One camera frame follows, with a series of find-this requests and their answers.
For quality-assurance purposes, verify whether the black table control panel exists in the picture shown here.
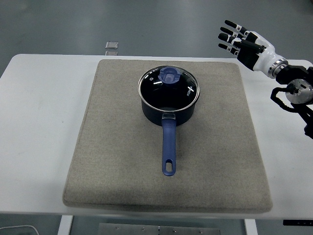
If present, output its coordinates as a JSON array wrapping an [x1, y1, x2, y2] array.
[[283, 219, 313, 226]]

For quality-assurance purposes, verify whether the grey metal plate with screws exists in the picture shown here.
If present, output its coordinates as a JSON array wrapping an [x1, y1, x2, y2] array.
[[98, 222, 221, 235]]

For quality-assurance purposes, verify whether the glass lid with blue knob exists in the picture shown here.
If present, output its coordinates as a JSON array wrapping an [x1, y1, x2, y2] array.
[[137, 65, 201, 111]]

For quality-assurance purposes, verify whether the beige fabric mat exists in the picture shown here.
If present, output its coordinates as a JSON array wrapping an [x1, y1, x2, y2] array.
[[62, 59, 274, 213]]

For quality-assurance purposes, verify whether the dark blue saucepan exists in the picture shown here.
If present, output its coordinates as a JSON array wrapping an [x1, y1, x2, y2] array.
[[140, 96, 198, 177]]

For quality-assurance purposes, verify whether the white cable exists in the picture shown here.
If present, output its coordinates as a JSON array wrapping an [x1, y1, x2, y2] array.
[[0, 224, 40, 235]]

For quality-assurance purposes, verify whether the white table leg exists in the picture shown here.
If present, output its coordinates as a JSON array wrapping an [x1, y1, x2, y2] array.
[[57, 215, 74, 235], [244, 218, 259, 235]]

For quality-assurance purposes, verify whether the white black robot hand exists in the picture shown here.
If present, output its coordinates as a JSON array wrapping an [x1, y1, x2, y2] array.
[[218, 20, 286, 72]]

